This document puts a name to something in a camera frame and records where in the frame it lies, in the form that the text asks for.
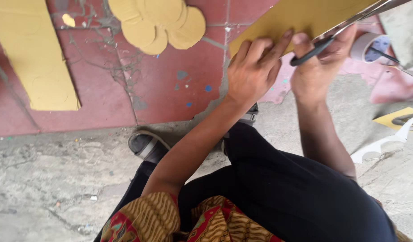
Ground grey sandal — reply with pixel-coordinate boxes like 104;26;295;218
238;102;259;127
127;130;172;164

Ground small yellow paper sheet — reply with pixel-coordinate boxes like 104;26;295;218
372;107;413;132

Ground person's patterned batik shirt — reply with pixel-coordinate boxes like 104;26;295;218
100;192;285;242

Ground thin black stick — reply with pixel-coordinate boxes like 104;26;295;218
369;47;401;64

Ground yellow cardboard sheet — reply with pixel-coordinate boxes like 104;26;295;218
228;0;382;58

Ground person's left hand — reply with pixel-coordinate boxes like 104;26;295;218
226;28;294;105

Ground white cut-out foam piece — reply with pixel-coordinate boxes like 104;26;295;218
350;112;413;164

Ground black-handled scissors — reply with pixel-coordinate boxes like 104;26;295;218
290;0;413;67

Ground small yellow cardboard scrap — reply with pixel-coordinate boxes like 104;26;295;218
62;13;76;28

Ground long yellow cardboard strip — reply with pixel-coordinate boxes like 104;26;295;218
0;0;81;112

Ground person's right hand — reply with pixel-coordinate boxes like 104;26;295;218
290;24;358;105

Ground person's black trousers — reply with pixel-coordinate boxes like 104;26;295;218
93;122;399;242

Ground pile of yellow cardboard circles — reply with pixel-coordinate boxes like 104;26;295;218
107;0;207;56

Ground roll of white tape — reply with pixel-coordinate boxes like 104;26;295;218
349;32;392;64

